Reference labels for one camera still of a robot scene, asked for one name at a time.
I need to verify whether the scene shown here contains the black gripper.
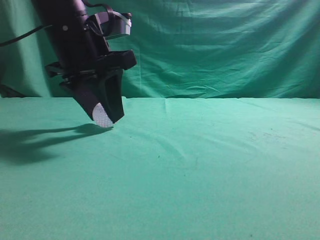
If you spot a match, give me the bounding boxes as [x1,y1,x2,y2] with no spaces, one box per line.
[45,42,137,123]

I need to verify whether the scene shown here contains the white dimpled ball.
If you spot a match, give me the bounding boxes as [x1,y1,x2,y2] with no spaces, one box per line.
[92,102,114,128]

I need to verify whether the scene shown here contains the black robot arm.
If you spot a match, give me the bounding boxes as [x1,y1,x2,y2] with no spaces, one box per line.
[32,0,137,128]

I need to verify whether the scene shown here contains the green backdrop curtain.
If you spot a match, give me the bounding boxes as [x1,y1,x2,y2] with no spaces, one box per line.
[0,0,320,100]

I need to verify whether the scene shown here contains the green table cloth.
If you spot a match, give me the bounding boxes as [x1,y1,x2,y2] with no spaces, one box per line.
[0,98,320,240]

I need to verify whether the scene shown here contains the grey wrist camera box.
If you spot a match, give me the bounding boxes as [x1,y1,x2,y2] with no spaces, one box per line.
[85,11,132,40]

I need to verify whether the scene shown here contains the black cable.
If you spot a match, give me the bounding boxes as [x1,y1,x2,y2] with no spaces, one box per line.
[0,23,52,48]

